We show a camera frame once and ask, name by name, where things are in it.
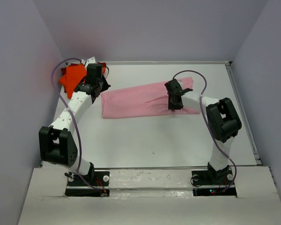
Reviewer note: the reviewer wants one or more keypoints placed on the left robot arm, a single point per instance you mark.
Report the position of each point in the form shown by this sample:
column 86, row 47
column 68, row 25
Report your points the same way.
column 57, row 145

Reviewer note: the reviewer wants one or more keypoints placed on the pink t shirt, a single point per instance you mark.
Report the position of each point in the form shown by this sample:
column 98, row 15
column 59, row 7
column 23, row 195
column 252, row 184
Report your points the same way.
column 139, row 101

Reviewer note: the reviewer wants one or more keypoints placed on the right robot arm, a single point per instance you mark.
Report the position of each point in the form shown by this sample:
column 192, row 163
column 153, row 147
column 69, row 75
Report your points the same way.
column 223, row 124

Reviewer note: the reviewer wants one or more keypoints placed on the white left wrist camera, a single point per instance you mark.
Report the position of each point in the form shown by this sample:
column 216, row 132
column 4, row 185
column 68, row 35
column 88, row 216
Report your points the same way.
column 88, row 61

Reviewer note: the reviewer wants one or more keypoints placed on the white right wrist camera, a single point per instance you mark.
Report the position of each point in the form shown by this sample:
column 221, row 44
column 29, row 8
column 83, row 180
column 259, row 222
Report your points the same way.
column 180, row 83

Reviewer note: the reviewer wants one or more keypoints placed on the dark red folded t shirt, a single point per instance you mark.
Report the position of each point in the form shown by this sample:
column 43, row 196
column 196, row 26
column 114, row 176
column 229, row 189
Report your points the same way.
column 63, row 70

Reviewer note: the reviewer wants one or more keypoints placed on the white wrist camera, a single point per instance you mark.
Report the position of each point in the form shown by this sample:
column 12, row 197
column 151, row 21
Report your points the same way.
column 180, row 83
column 88, row 61

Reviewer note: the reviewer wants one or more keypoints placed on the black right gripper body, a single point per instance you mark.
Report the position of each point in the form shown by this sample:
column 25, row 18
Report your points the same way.
column 171, row 105

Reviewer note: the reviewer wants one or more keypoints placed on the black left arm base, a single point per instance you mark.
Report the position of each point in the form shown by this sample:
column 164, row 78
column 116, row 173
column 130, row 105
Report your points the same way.
column 86, row 187

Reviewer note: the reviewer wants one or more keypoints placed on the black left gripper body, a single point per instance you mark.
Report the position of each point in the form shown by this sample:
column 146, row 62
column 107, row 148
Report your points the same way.
column 103, row 84

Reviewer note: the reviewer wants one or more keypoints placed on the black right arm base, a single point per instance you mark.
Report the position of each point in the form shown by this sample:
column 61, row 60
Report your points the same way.
column 203, row 186

